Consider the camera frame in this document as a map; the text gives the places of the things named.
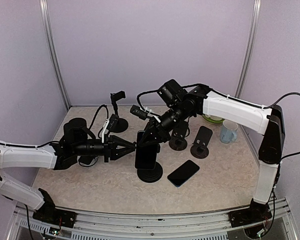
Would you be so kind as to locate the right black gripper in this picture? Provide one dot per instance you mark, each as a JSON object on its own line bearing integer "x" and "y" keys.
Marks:
{"x": 158, "y": 129}

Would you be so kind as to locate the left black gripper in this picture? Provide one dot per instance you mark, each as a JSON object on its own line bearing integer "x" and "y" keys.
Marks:
{"x": 110, "y": 150}

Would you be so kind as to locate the teal phone black screen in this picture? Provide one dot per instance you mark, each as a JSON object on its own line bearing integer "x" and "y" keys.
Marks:
{"x": 145, "y": 157}

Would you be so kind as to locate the black pole phone stand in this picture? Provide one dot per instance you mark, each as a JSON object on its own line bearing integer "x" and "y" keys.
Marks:
{"x": 122, "y": 123}
{"x": 151, "y": 176}

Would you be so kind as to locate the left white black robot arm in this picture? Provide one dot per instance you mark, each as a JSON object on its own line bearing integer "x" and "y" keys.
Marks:
{"x": 77, "y": 143}

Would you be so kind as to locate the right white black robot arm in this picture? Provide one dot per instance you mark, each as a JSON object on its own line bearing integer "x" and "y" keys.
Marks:
{"x": 267, "y": 121}

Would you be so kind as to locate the black folding stand left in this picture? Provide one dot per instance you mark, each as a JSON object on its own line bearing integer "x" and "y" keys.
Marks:
{"x": 179, "y": 133}

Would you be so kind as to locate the black folding stand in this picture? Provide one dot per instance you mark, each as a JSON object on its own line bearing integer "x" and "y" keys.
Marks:
{"x": 179, "y": 133}
{"x": 199, "y": 147}

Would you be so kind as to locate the phone in white case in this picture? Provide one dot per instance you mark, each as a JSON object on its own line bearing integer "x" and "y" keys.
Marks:
{"x": 87, "y": 161}

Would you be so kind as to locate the black folding stand right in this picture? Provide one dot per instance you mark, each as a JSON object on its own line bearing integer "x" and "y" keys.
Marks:
{"x": 199, "y": 147}

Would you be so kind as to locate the blue phone black screen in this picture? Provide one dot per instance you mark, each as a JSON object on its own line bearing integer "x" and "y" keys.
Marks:
{"x": 183, "y": 173}

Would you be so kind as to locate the green saucer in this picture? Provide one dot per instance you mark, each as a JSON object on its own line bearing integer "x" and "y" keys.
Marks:
{"x": 212, "y": 121}

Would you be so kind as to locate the cream ceramic mug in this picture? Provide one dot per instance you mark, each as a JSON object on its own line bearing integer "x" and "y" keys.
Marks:
{"x": 214, "y": 118}

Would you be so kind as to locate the light blue mug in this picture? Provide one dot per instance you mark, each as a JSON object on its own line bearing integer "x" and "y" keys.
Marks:
{"x": 228, "y": 133}

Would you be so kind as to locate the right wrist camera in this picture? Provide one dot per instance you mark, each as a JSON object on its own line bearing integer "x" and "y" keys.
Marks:
{"x": 143, "y": 114}

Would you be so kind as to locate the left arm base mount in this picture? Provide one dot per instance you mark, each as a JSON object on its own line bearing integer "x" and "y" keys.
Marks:
{"x": 55, "y": 216}

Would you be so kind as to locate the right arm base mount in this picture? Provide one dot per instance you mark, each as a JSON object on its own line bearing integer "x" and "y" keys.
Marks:
{"x": 248, "y": 216}

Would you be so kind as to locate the front aluminium rail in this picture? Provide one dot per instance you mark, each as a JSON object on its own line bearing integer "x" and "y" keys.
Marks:
{"x": 212, "y": 225}

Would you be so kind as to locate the left aluminium frame post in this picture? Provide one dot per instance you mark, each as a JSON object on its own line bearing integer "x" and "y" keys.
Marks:
{"x": 53, "y": 54}

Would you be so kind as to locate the aluminium frame post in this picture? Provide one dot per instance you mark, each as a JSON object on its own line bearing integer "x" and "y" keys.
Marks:
{"x": 53, "y": 54}
{"x": 249, "y": 47}

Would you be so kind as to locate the right aluminium frame post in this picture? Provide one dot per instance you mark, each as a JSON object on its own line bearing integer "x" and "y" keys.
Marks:
{"x": 249, "y": 47}

